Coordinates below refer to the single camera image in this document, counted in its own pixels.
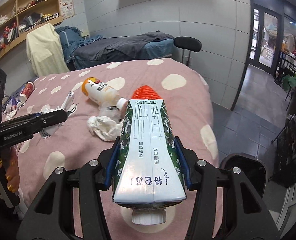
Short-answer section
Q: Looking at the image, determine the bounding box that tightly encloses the orange foam fruit net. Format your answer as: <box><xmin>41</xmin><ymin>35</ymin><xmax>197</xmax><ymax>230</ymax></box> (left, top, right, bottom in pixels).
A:
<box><xmin>131</xmin><ymin>85</ymin><xmax>162</xmax><ymax>100</ymax></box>

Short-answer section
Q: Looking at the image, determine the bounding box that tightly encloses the green white milk carton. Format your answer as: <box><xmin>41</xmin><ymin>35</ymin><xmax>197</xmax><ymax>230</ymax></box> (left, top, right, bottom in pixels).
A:
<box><xmin>112</xmin><ymin>99</ymin><xmax>187</xmax><ymax>225</ymax></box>

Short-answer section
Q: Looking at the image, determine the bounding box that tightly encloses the clear crushed plastic bottle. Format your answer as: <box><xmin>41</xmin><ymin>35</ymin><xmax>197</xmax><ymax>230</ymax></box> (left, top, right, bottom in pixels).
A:
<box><xmin>98</xmin><ymin>102</ymin><xmax>123</xmax><ymax>123</ymax></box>

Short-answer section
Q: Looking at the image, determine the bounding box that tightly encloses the pink polka dot bedspread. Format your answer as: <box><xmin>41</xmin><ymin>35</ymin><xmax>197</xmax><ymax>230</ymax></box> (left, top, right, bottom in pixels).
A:
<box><xmin>2</xmin><ymin>57</ymin><xmax>223</xmax><ymax>240</ymax></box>

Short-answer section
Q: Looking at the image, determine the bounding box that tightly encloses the wall poster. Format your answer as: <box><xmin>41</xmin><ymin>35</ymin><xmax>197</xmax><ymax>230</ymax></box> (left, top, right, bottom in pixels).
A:
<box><xmin>59</xmin><ymin>0</ymin><xmax>75</xmax><ymax>20</ymax></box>

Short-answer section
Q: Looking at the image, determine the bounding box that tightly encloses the dark brown trash bin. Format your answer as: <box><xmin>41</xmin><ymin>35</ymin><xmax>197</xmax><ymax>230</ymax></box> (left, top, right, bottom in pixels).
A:
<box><xmin>219</xmin><ymin>153</ymin><xmax>267</xmax><ymax>198</ymax></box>

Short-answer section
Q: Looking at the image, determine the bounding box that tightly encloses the green potted plant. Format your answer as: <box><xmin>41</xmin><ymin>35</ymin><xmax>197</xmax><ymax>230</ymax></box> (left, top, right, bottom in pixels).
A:
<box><xmin>281</xmin><ymin>71</ymin><xmax>296</xmax><ymax>92</ymax></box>

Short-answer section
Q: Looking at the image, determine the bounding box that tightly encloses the red white tube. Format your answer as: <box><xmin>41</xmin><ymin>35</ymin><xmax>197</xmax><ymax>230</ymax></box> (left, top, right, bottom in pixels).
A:
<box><xmin>18</xmin><ymin>81</ymin><xmax>35</xmax><ymax>102</ymax></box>

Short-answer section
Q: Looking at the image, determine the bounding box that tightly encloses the left hand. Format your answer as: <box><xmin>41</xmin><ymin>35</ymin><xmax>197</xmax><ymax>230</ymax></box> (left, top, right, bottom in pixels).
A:
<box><xmin>0</xmin><ymin>147</ymin><xmax>20</xmax><ymax>194</ymax></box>

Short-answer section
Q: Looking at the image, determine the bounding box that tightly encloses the cream cloth on chair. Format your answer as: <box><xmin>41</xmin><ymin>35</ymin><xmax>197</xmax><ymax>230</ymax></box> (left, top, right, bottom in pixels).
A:
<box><xmin>26</xmin><ymin>23</ymin><xmax>69</xmax><ymax>76</ymax></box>

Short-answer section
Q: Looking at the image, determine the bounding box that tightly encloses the crumpled white tissue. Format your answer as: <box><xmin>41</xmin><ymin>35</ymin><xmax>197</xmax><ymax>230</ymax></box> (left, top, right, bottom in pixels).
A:
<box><xmin>87</xmin><ymin>116</ymin><xmax>122</xmax><ymax>141</ymax></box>

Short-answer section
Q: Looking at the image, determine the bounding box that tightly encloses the glass entrance door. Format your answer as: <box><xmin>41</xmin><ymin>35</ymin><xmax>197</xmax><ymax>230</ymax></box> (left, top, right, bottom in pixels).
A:
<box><xmin>249</xmin><ymin>5</ymin><xmax>283</xmax><ymax>74</ymax></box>

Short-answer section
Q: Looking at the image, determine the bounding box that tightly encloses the wooden shelving unit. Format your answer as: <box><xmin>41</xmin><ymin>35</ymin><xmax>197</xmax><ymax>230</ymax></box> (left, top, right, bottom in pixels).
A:
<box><xmin>0</xmin><ymin>0</ymin><xmax>63</xmax><ymax>59</ymax></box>

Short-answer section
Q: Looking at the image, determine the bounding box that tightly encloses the orange cap drink bottle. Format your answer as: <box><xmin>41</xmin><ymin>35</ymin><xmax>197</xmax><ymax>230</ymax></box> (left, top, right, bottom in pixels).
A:
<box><xmin>81</xmin><ymin>77</ymin><xmax>128</xmax><ymax>110</ymax></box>

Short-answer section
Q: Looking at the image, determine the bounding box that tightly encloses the black wire shelf rack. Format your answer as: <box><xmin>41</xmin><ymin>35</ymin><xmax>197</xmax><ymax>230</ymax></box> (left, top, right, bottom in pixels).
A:
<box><xmin>271</xmin><ymin>89</ymin><xmax>296</xmax><ymax>188</ymax></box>

